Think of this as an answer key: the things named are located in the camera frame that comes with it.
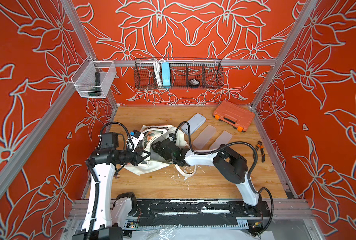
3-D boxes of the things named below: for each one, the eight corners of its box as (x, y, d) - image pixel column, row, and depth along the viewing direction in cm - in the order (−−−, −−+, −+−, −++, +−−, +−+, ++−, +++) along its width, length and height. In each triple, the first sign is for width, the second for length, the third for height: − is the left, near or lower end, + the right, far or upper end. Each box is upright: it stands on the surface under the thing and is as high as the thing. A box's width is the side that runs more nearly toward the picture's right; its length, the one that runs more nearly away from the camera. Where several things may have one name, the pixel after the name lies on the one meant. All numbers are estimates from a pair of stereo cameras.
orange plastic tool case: (211, 118, 113) (212, 113, 109) (221, 103, 124) (223, 98, 120) (245, 134, 103) (248, 130, 99) (254, 116, 114) (257, 112, 110)
